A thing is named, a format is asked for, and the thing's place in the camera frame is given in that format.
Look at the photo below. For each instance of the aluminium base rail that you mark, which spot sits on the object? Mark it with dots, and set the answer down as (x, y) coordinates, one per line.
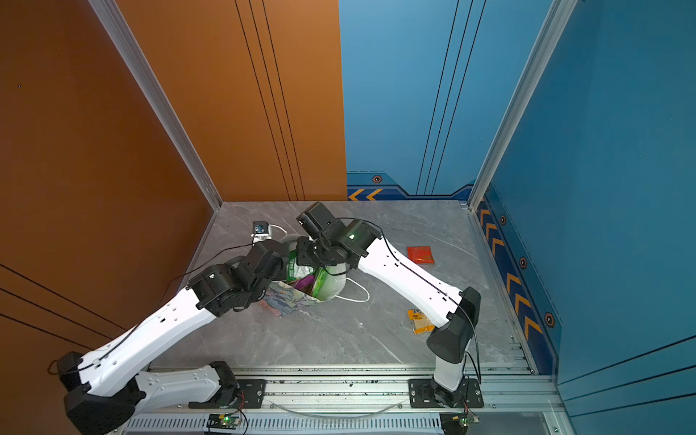
(373, 399)

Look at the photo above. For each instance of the orange yellow snack packet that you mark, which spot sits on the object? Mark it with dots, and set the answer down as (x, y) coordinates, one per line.
(421, 323)

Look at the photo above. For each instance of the floral paper bag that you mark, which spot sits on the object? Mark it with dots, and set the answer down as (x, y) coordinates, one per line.
(282, 299)

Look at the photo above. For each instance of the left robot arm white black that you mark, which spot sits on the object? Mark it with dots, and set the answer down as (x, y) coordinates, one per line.
(108, 386)

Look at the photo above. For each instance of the green white snack packet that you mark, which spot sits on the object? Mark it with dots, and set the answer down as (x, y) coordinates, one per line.
(295, 271)

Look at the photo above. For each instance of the aluminium right corner post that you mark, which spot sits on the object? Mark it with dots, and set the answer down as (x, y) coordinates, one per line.
(543, 49)

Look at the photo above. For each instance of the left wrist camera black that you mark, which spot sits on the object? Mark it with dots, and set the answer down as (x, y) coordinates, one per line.
(261, 231)

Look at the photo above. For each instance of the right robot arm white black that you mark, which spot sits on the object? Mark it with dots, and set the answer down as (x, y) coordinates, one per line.
(361, 244)

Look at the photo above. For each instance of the aluminium corner post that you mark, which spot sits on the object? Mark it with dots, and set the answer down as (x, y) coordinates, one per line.
(124, 40)
(543, 49)

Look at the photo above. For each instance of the right circuit board green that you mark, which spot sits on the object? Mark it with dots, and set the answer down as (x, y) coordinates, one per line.
(457, 423)

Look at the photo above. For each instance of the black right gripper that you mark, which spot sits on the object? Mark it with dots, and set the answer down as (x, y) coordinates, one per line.
(304, 256)

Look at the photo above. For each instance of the green Lays chips bag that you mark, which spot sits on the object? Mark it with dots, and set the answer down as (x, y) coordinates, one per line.
(320, 277)

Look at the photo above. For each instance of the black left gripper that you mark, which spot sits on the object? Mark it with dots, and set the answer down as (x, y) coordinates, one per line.
(283, 272)

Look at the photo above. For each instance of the circuit board green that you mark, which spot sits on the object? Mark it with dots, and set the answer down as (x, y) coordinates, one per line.
(457, 423)
(224, 422)

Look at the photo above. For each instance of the left circuit board green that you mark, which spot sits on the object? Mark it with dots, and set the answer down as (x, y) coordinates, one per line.
(224, 422)

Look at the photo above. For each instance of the magenta purple snack bag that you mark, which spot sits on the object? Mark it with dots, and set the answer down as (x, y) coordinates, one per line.
(305, 284)

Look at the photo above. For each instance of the aluminium left corner post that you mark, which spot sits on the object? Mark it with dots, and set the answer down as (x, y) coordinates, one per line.
(124, 40)

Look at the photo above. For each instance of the red small snack packet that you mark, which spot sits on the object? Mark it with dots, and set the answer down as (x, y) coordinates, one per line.
(421, 255)

